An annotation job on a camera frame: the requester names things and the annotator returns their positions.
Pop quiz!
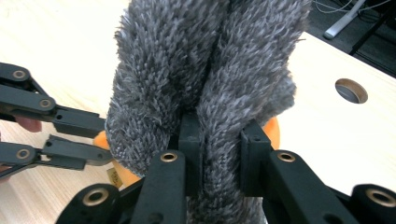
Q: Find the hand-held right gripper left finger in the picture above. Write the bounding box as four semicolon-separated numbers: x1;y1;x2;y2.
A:
130;112;204;224

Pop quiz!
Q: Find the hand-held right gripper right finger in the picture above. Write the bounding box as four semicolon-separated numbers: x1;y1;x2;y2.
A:
241;119;359;224

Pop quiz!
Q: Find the orange plush toy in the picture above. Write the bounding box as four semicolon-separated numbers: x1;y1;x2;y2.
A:
92;116;281;189

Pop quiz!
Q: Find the gray fluffy cloth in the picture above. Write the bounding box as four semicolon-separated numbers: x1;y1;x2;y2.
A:
104;0;312;224

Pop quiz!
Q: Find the white desk frame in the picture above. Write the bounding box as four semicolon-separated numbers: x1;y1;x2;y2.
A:
322;0;368;40

